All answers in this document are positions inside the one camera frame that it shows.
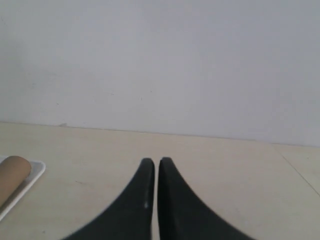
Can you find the brown cardboard tube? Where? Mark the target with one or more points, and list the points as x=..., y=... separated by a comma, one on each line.
x=13, y=171

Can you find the white rectangular plastic tray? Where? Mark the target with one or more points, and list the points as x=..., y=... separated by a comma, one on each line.
x=37, y=170

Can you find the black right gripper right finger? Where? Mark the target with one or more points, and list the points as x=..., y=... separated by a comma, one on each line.
x=182, y=215

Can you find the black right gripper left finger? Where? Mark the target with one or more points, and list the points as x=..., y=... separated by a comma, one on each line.
x=129, y=217

